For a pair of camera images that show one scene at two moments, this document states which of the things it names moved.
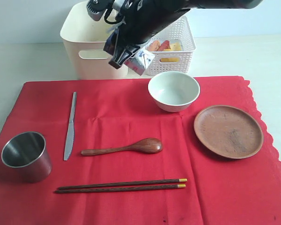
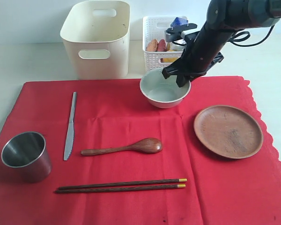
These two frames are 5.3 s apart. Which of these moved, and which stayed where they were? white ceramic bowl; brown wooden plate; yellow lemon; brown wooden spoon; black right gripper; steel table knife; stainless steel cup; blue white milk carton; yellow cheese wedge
Moved: blue white milk carton; white ceramic bowl; black right gripper; yellow cheese wedge
Stayed: stainless steel cup; brown wooden plate; steel table knife; yellow lemon; brown wooden spoon
